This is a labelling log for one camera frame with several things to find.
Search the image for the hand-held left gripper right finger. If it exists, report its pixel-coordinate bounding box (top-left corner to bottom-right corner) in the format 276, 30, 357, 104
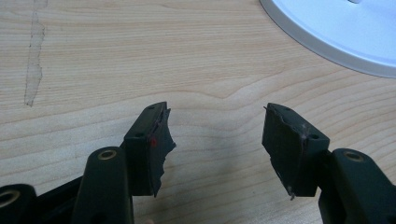
261, 102, 396, 224

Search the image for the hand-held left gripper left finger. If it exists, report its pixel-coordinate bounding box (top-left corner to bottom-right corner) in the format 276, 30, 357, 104
70, 101, 177, 224

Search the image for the white round base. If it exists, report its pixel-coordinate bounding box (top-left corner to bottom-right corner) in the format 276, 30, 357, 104
259, 0, 396, 79

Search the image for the clear tape strip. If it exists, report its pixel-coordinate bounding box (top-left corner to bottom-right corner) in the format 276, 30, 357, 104
23, 0, 50, 108

